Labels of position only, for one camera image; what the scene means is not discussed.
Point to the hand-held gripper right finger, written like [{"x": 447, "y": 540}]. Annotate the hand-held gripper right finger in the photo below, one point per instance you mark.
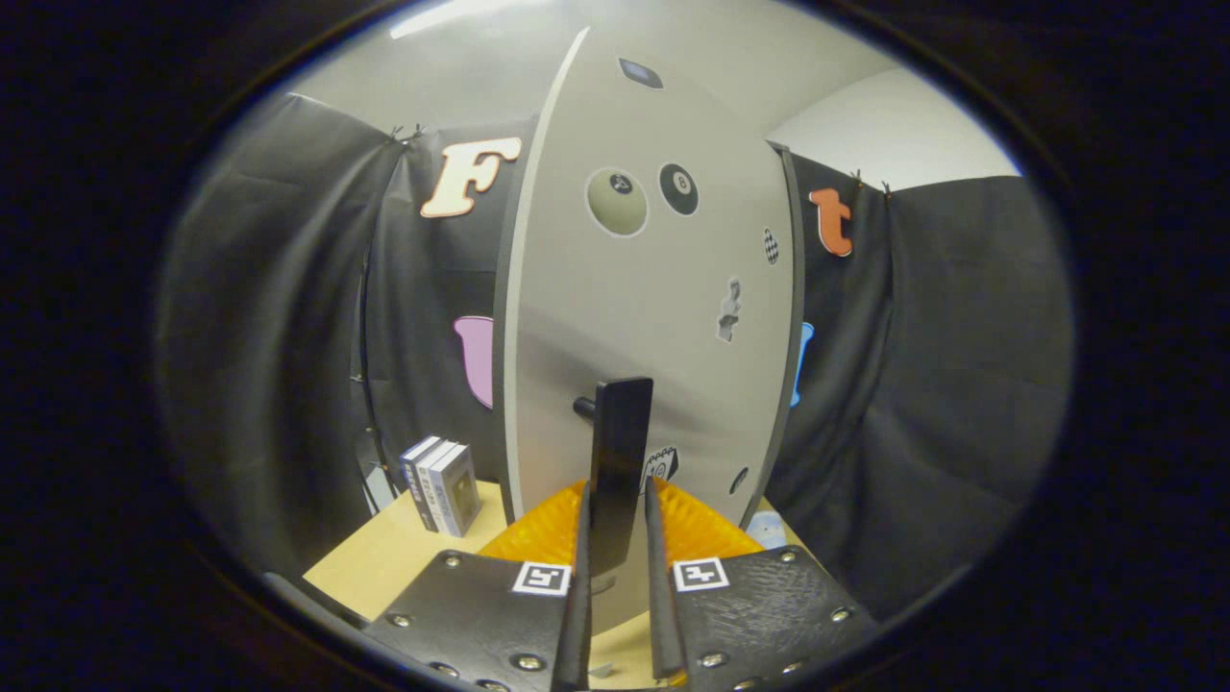
[{"x": 661, "y": 615}]

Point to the white pale blue object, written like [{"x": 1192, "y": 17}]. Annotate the white pale blue object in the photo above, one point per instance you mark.
[{"x": 769, "y": 531}]

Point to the dark grey cabinet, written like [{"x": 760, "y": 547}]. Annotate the dark grey cabinet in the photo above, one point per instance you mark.
[{"x": 794, "y": 240}]

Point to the white spine book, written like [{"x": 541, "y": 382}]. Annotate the white spine book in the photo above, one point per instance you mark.
[{"x": 428, "y": 495}]

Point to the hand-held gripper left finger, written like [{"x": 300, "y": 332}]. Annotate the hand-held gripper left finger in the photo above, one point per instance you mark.
[{"x": 582, "y": 615}]

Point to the grey cover book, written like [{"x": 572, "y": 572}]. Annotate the grey cover book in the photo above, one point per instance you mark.
[{"x": 461, "y": 495}]

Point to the dark blue book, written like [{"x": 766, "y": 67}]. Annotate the dark blue book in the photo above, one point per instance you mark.
[{"x": 410, "y": 485}]

